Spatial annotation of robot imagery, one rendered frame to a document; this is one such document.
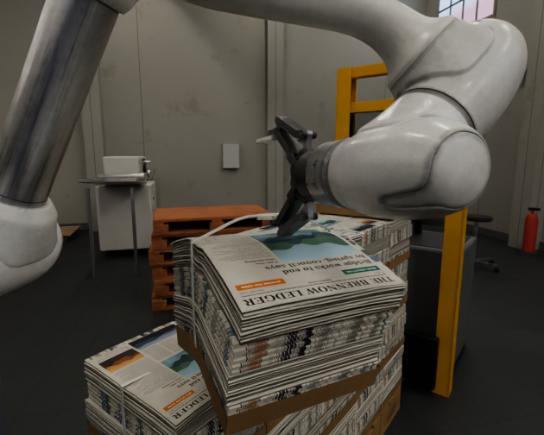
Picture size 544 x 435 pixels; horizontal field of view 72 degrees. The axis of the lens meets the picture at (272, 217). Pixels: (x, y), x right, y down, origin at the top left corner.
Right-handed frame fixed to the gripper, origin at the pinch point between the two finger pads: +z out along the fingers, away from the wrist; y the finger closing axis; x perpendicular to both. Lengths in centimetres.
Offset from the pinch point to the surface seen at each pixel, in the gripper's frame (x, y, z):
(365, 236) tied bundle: 62, 21, 44
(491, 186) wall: 569, 11, 325
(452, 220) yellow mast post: 140, 22, 68
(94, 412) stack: -31, 58, 37
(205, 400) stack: -9.9, 46.7, 10.9
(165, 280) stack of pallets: 28, 82, 263
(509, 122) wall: 562, -89, 297
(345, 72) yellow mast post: 111, -63, 119
